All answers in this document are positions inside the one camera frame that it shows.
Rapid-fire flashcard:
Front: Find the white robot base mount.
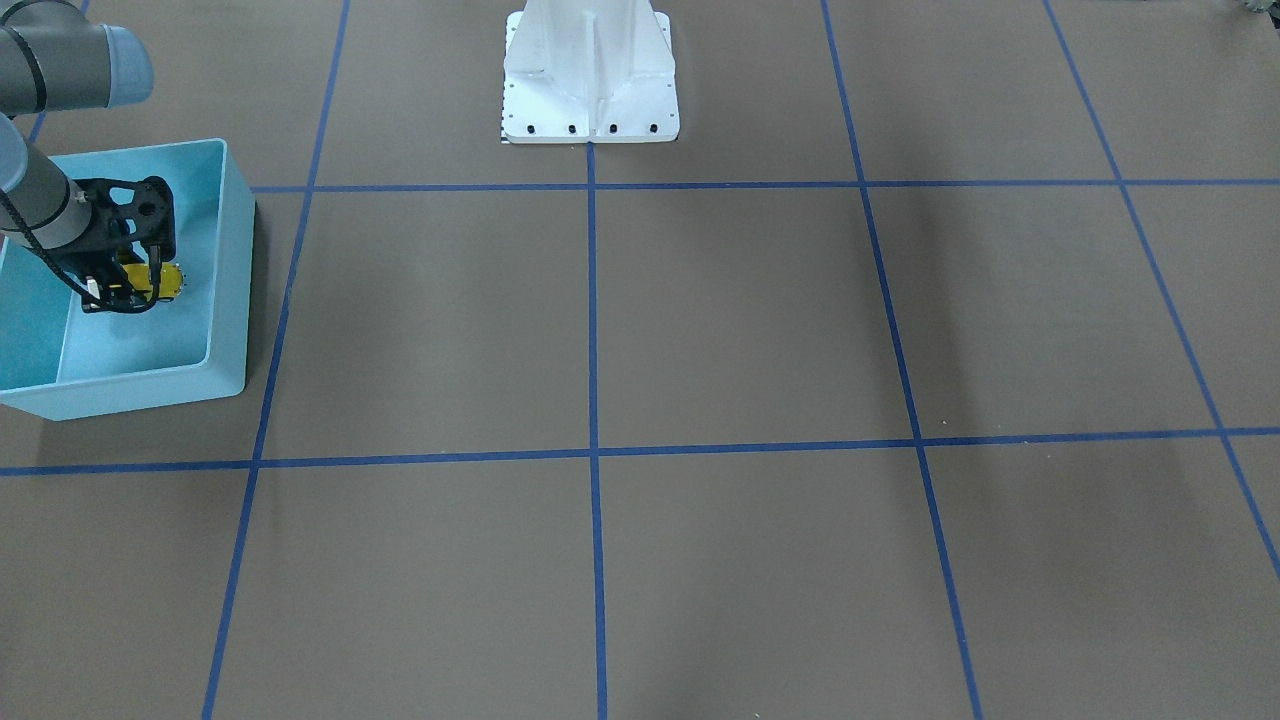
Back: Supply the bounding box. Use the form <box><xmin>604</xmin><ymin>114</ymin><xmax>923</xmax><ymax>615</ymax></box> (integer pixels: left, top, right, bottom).
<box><xmin>500</xmin><ymin>1</ymin><xmax>681</xmax><ymax>143</ymax></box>

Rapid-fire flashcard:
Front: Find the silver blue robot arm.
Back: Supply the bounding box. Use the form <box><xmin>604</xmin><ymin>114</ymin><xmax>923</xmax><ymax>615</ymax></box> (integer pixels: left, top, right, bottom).
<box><xmin>1</xmin><ymin>1</ymin><xmax>184</xmax><ymax>314</ymax></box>

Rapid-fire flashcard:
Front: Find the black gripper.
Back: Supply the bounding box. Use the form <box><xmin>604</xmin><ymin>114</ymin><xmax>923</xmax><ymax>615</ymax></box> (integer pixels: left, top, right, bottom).
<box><xmin>61</xmin><ymin>176</ymin><xmax>177</xmax><ymax>313</ymax></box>

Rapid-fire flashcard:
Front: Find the light blue plastic bin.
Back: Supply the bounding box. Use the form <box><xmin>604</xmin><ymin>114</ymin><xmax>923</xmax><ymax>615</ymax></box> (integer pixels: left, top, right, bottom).
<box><xmin>1</xmin><ymin>138</ymin><xmax>255</xmax><ymax>421</ymax></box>

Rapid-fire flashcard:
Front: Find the yellow beetle toy car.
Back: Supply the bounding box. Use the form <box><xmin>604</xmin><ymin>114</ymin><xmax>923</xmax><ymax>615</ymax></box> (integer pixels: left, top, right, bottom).
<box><xmin>108</xmin><ymin>261</ymin><xmax>186</xmax><ymax>304</ymax></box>

